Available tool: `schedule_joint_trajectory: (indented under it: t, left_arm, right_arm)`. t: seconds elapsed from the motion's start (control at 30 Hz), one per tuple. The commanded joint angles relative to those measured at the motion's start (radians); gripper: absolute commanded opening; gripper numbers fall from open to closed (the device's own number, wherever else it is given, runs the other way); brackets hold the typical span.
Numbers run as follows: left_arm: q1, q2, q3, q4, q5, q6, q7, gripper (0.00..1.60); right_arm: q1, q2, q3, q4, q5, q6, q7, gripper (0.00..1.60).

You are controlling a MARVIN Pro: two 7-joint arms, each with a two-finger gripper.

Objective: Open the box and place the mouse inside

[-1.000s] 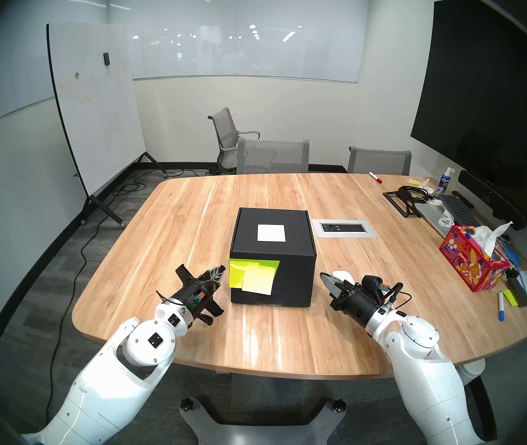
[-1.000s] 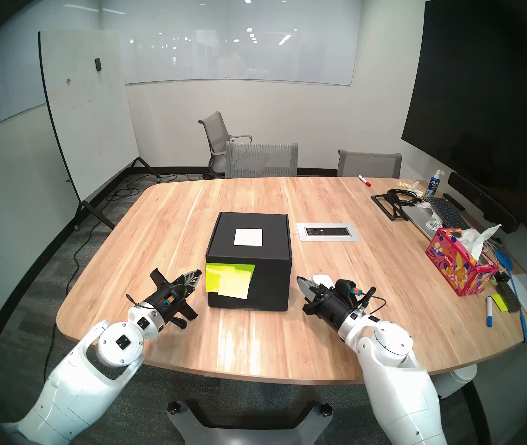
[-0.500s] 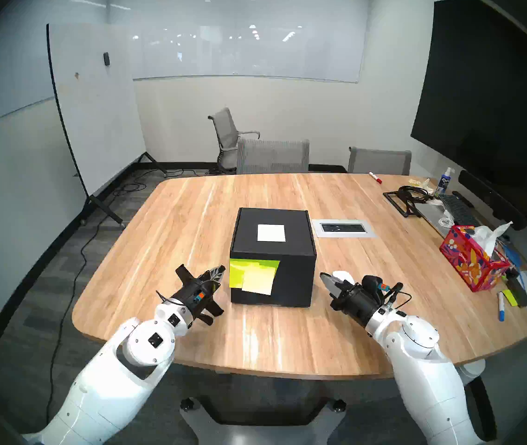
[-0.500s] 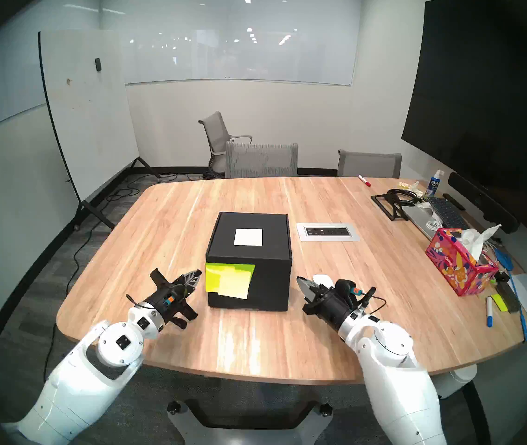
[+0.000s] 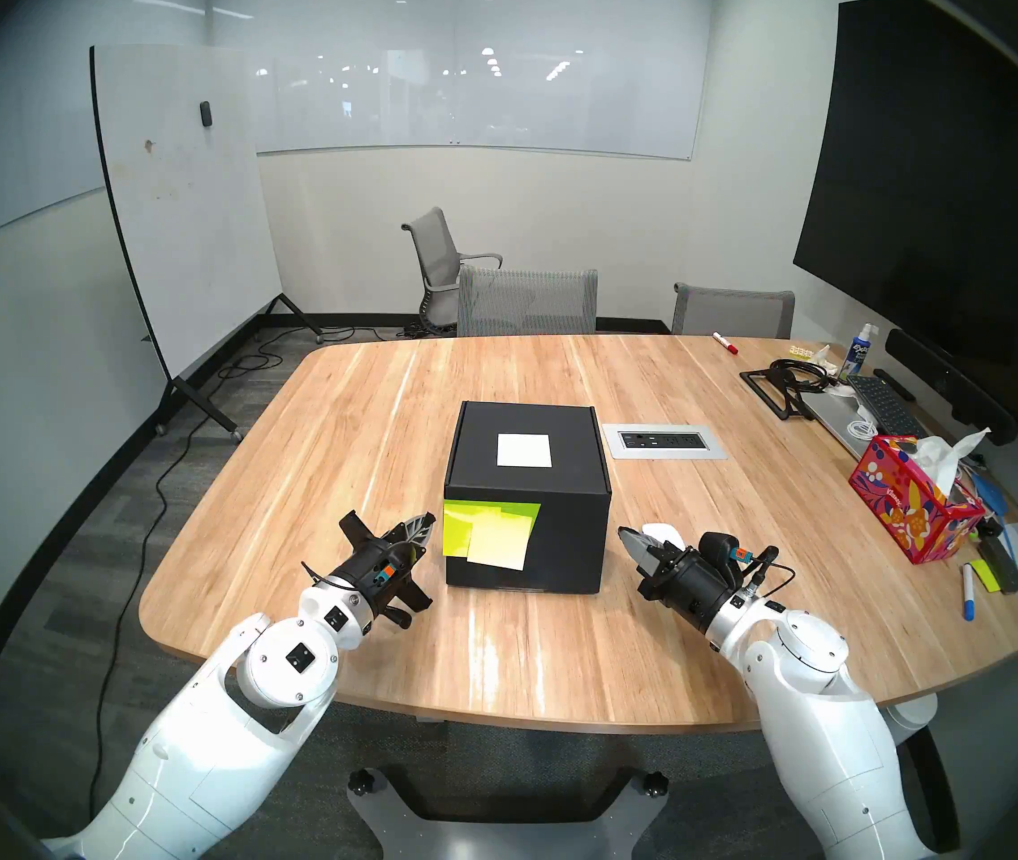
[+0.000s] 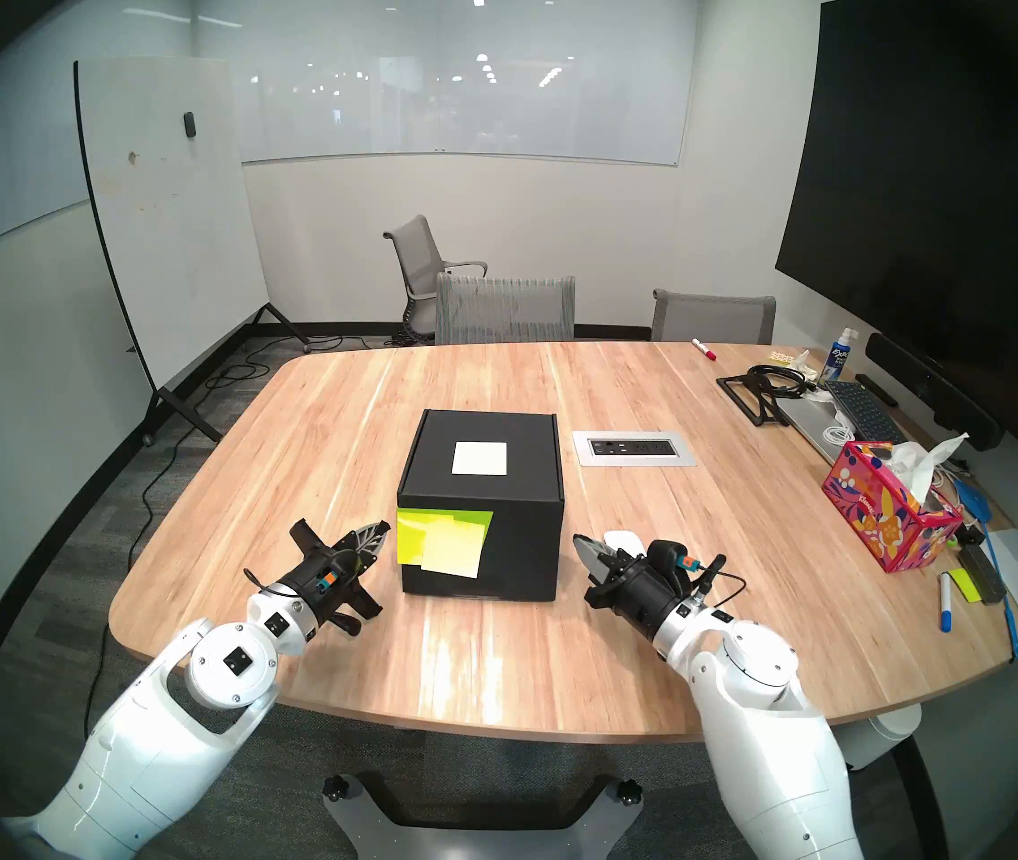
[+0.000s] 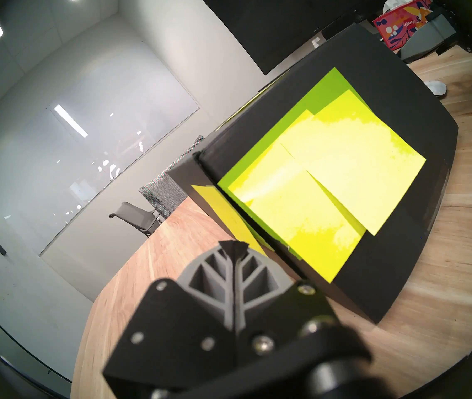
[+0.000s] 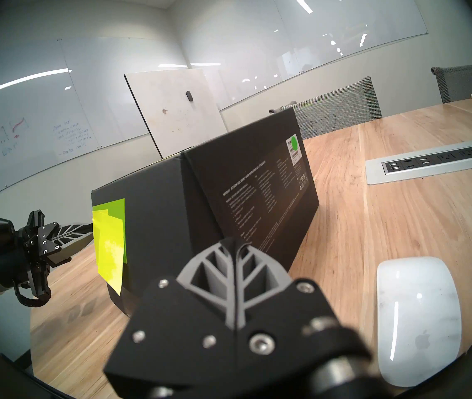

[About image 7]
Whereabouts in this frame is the black cardboard box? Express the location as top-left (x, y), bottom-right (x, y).
top-left (166, 23), bottom-right (459, 324)

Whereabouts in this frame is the yellow sticky note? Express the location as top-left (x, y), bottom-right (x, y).
top-left (228, 109), bottom-right (367, 283)
top-left (280, 90), bottom-right (427, 236)
top-left (191, 185), bottom-right (268, 256)

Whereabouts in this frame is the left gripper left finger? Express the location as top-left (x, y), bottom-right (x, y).
top-left (103, 241), bottom-right (236, 399)

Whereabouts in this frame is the glass wall whiteboard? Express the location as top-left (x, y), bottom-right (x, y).
top-left (39, 39), bottom-right (200, 257)

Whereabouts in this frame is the gray office chair with armrests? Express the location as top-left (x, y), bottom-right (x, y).
top-left (109, 202), bottom-right (162, 238)

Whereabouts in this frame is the lime green sticky note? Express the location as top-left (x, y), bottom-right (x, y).
top-left (218, 67), bottom-right (370, 261)

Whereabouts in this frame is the gray mesh office chair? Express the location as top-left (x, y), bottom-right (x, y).
top-left (138, 135), bottom-right (205, 221)

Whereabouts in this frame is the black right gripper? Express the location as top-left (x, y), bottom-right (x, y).
top-left (400, 0), bottom-right (472, 64)

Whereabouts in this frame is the red floral tissue box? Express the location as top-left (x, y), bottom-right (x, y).
top-left (372, 0), bottom-right (433, 50)

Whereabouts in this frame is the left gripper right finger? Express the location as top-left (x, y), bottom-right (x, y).
top-left (233, 241), bottom-right (369, 399)

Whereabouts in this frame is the large black wall screen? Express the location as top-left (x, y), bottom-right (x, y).
top-left (190, 0), bottom-right (390, 75)

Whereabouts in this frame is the rolling whiteboard on stand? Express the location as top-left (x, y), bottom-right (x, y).
top-left (0, 217), bottom-right (93, 382)

